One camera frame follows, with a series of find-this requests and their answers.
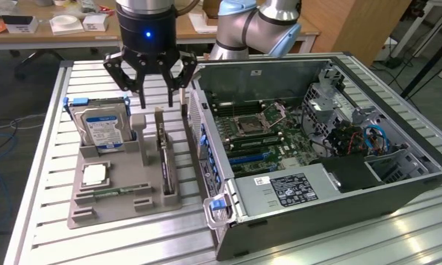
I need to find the metal socket cover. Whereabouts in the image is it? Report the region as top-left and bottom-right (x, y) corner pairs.
(258, 100), (288, 130)

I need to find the black chair base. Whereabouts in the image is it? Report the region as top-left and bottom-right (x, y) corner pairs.
(13, 49), (65, 81)

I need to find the graphics card with metal bracket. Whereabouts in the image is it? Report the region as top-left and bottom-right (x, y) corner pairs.
(153, 106), (176, 197)

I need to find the red wire bundle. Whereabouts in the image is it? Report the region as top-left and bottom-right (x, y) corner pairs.
(347, 131), (365, 155)

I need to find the blue wire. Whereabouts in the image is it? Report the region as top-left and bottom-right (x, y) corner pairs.
(363, 124), (391, 156)

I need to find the blue floor cable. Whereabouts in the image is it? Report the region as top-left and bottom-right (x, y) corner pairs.
(0, 124), (21, 236)

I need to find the white box with black top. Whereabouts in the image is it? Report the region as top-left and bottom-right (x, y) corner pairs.
(1, 15), (39, 34)

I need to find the gray plastic parts rack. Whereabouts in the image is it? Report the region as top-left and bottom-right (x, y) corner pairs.
(66, 106), (184, 230)

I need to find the green RAM stick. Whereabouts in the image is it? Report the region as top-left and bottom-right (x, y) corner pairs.
(93, 186), (137, 197)

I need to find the RAM stick with white label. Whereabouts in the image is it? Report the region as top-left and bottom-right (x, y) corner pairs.
(228, 136), (281, 148)

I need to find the blue plastic case latch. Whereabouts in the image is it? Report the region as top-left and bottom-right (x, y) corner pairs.
(208, 199), (225, 213)

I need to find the metal disk bay cage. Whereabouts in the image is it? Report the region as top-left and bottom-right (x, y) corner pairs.
(300, 67), (356, 140)

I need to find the black open PC case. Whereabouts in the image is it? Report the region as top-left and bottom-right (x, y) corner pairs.
(181, 54), (442, 262)

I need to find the green motherboard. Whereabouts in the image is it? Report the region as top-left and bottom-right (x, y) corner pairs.
(209, 93), (319, 178)

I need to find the gray power supply unit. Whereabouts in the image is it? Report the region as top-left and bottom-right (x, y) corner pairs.
(225, 164), (343, 218)

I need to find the blue expansion slot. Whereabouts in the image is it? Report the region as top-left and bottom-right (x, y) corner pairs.
(226, 153), (266, 166)

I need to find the wooden desk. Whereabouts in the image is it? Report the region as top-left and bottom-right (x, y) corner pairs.
(0, 0), (321, 52)

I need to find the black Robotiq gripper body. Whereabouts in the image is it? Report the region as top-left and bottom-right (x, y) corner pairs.
(115, 7), (180, 76)

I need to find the CPU socket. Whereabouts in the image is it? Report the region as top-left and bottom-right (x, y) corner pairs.
(233, 114), (272, 136)

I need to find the plain white box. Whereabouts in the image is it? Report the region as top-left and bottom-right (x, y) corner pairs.
(81, 14), (109, 33)

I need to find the hard disk with blue bracket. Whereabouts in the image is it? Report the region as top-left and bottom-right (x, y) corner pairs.
(62, 95), (132, 155)

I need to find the white square bowl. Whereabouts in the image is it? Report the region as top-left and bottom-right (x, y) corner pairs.
(47, 15), (86, 36)

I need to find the white paper stack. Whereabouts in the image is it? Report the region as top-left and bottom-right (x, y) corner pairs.
(188, 13), (220, 34)

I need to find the CPU with silver lid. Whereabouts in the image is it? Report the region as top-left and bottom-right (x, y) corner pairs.
(81, 165), (109, 187)

